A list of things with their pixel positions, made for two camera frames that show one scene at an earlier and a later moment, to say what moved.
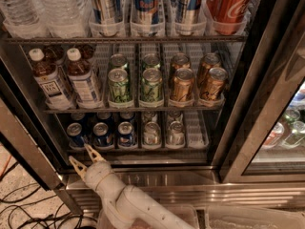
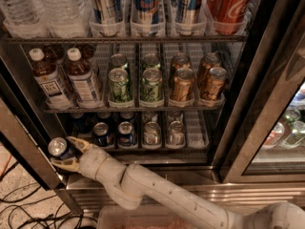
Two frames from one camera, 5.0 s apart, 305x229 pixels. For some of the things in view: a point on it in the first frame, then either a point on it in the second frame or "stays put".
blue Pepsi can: (73, 130) to (57, 147)
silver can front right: (175, 135) stays put
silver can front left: (152, 134) stays put
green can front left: (118, 87) stays put
